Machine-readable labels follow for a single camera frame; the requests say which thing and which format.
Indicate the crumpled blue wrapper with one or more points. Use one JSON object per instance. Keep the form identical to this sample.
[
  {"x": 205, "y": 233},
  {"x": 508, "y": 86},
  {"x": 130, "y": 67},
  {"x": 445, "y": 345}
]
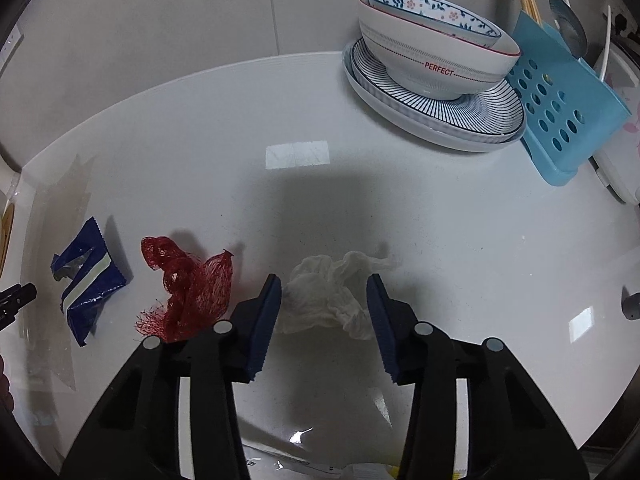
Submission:
[{"x": 87, "y": 280}]

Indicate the yellow and silver snack wrapper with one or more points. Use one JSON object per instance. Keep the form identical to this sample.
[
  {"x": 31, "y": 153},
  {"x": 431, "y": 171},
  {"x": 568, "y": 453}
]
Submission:
[{"x": 365, "y": 471}]

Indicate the grey metal spoon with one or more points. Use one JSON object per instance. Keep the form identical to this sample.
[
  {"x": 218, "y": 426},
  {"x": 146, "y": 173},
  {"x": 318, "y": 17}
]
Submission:
[{"x": 567, "y": 22}]

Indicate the white plastic stick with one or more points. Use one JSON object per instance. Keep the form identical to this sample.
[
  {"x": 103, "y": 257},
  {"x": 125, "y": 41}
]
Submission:
[{"x": 607, "y": 45}]

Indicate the white rice cooker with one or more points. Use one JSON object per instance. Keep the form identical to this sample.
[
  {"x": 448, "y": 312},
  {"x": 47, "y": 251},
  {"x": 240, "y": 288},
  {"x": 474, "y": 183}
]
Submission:
[{"x": 622, "y": 160}]

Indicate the blue floral bowl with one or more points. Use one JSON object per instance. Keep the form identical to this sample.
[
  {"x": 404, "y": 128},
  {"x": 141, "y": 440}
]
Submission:
[{"x": 430, "y": 10}]

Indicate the red mesh net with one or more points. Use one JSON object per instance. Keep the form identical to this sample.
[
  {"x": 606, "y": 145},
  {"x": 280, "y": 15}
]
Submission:
[{"x": 195, "y": 290}]

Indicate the blue perforated utensil holder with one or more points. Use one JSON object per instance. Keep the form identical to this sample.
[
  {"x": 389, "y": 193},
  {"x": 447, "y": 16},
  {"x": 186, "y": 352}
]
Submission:
[{"x": 590, "y": 105}]

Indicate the grey round knob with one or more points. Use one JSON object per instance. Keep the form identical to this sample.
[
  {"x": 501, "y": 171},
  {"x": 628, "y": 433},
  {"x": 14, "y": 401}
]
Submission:
[{"x": 632, "y": 305}]

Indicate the round wooden coaster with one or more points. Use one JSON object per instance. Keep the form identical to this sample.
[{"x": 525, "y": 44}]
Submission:
[{"x": 6, "y": 240}]

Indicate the white bowl red rim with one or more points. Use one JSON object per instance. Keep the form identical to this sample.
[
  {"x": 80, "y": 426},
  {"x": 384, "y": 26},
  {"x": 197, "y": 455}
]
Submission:
[{"x": 425, "y": 70}]

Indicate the blue striped plate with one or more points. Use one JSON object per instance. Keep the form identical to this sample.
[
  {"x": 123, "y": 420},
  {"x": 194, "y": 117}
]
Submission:
[{"x": 490, "y": 105}]

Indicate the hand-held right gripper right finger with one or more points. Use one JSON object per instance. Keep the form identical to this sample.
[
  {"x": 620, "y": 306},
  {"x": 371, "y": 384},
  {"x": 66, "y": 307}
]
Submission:
[{"x": 382, "y": 330}]

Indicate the white tissue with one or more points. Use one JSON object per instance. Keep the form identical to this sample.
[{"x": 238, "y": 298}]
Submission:
[{"x": 325, "y": 300}]

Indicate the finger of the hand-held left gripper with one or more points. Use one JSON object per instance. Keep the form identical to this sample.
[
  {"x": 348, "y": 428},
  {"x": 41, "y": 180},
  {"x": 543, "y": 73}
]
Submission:
[{"x": 17, "y": 297}]

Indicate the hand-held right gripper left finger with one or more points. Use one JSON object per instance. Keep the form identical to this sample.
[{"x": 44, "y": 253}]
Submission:
[{"x": 262, "y": 330}]

